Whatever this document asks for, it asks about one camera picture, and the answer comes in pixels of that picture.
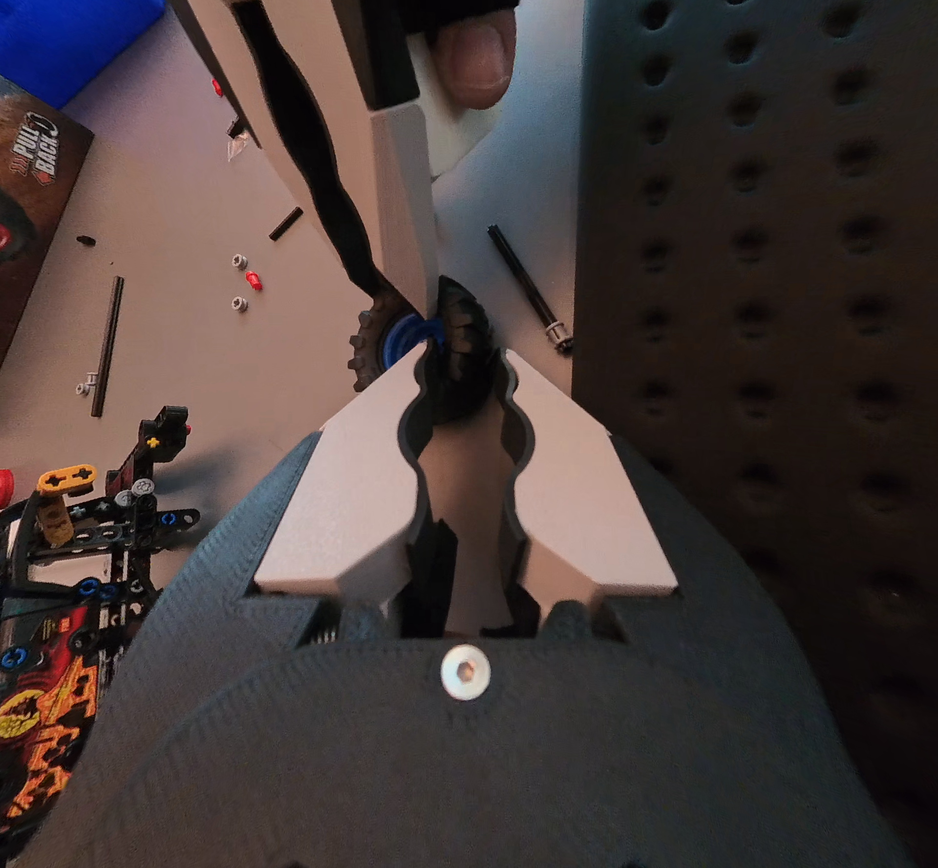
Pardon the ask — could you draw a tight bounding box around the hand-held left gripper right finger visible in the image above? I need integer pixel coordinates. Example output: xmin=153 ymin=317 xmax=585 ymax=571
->
xmin=498 ymin=348 xmax=680 ymax=616

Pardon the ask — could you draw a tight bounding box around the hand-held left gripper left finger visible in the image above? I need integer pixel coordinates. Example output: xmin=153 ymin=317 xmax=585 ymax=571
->
xmin=254 ymin=342 xmax=441 ymax=601

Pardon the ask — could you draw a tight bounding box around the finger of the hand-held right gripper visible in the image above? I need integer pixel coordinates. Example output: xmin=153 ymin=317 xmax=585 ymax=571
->
xmin=183 ymin=0 xmax=403 ymax=306
xmin=248 ymin=0 xmax=442 ymax=317

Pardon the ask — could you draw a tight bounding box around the blue toy wheel rim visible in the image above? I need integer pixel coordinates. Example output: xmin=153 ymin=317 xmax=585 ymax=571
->
xmin=381 ymin=311 xmax=447 ymax=363

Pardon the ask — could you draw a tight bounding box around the black rubber toy tyre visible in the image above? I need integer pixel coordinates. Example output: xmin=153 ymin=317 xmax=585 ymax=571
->
xmin=348 ymin=275 xmax=493 ymax=425

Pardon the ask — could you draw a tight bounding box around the blue black toy monster truck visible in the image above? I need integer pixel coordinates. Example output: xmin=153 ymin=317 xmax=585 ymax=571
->
xmin=0 ymin=405 xmax=202 ymax=840

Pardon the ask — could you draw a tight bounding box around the person's right hand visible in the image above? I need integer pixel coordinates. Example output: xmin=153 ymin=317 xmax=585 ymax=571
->
xmin=431 ymin=8 xmax=517 ymax=112

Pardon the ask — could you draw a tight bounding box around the short black axle with bushing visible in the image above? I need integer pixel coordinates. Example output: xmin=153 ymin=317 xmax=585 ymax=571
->
xmin=487 ymin=225 xmax=575 ymax=354

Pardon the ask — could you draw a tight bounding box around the blue plastic bin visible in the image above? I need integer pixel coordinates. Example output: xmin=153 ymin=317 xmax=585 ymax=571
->
xmin=0 ymin=0 xmax=166 ymax=110

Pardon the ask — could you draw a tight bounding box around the monster truck toy box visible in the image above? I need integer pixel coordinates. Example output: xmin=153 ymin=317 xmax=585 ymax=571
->
xmin=0 ymin=77 xmax=96 ymax=371

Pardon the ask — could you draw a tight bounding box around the long black toy axle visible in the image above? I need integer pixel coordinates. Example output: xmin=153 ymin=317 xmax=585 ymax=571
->
xmin=91 ymin=276 xmax=126 ymax=418

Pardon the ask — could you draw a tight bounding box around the black studded mat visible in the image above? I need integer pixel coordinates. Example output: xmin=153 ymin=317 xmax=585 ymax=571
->
xmin=572 ymin=0 xmax=938 ymax=868

